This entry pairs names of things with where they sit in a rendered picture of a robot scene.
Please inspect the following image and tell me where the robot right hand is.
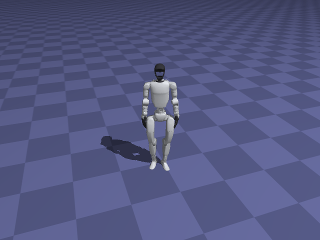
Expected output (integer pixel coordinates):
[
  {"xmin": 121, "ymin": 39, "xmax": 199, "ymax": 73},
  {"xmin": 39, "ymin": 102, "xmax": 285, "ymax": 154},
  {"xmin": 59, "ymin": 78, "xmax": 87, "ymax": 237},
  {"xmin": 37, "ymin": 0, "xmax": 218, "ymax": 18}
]
[{"xmin": 141, "ymin": 116, "xmax": 147, "ymax": 128}]

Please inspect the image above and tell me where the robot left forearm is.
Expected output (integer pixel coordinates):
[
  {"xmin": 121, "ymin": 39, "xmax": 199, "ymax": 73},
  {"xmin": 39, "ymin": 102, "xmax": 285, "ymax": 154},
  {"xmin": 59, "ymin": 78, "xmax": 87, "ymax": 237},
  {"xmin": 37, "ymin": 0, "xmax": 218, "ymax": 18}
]
[{"xmin": 173, "ymin": 100, "xmax": 180, "ymax": 118}]

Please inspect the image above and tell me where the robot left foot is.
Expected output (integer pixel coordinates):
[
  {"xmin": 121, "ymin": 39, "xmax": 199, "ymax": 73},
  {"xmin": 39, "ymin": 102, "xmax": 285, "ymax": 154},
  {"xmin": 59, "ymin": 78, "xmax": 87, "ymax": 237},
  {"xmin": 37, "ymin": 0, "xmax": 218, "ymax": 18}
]
[{"xmin": 160, "ymin": 160, "xmax": 170, "ymax": 171}]

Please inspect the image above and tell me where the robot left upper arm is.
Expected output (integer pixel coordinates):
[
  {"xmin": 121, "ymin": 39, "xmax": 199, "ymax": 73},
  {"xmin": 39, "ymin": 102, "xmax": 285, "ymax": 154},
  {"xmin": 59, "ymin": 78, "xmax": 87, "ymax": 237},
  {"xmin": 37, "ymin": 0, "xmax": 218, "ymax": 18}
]
[{"xmin": 168, "ymin": 81, "xmax": 178, "ymax": 105}]

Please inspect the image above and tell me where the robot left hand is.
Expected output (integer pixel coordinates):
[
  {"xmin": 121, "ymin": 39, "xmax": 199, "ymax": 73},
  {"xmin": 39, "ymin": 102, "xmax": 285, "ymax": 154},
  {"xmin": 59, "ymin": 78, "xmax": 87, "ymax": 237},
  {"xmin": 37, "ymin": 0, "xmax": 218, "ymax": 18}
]
[{"xmin": 174, "ymin": 116, "xmax": 179, "ymax": 129}]

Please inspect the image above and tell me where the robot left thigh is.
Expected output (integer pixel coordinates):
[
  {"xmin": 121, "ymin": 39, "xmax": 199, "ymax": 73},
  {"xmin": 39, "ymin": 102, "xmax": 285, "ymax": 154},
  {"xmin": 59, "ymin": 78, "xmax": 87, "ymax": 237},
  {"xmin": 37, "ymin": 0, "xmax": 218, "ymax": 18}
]
[{"xmin": 162, "ymin": 114, "xmax": 175, "ymax": 146}]

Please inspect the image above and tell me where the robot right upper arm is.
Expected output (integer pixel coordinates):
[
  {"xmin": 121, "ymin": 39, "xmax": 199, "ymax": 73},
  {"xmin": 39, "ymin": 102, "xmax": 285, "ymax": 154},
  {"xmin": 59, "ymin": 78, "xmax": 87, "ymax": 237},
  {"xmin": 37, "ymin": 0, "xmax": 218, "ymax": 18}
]
[{"xmin": 143, "ymin": 81, "xmax": 151, "ymax": 105}]

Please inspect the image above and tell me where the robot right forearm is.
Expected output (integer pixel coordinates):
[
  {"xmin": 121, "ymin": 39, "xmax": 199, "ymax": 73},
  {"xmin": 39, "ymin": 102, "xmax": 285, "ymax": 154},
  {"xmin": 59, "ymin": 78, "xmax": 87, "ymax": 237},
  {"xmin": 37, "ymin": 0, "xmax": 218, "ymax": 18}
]
[{"xmin": 141, "ymin": 100, "xmax": 148, "ymax": 119}]

